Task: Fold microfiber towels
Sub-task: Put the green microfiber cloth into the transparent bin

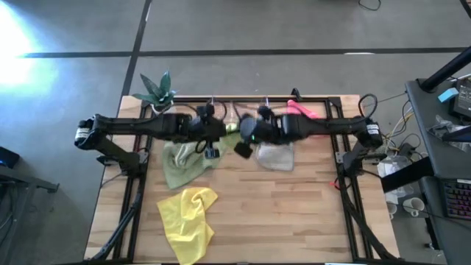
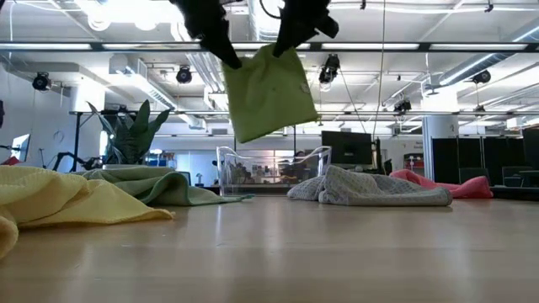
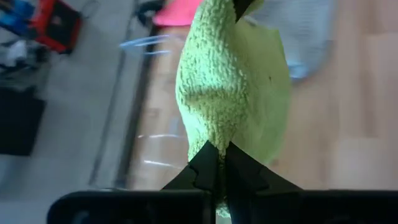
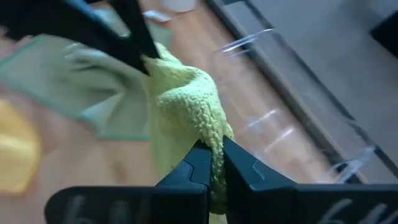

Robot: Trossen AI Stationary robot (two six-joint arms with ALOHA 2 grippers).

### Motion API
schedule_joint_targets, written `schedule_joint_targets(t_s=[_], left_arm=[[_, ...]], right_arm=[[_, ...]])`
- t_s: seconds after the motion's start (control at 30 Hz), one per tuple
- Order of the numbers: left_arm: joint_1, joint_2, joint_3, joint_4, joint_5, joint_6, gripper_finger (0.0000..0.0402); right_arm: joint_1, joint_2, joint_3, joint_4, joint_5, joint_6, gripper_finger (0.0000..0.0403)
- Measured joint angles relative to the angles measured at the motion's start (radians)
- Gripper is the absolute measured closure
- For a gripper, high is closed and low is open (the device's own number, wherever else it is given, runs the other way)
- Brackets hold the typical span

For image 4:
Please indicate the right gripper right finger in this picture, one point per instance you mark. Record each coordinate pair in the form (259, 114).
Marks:
(280, 205)

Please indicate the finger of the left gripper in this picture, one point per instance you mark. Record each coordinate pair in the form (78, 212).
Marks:
(77, 28)
(136, 28)

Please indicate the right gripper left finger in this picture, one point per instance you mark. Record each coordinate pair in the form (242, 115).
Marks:
(140, 205)

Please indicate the sage green microfiber towel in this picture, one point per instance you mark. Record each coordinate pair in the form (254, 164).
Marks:
(77, 81)

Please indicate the lime green microfiber towel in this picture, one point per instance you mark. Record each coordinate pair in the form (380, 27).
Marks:
(186, 105)

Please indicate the yellow microfiber towel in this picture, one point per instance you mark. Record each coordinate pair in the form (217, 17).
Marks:
(15, 149)

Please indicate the clear plastic bin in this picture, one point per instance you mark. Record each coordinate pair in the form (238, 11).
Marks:
(264, 124)

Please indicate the black blurry object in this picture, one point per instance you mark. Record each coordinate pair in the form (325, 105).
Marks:
(387, 34)

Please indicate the black aluminium table frame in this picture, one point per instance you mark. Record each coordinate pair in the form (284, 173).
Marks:
(298, 105)

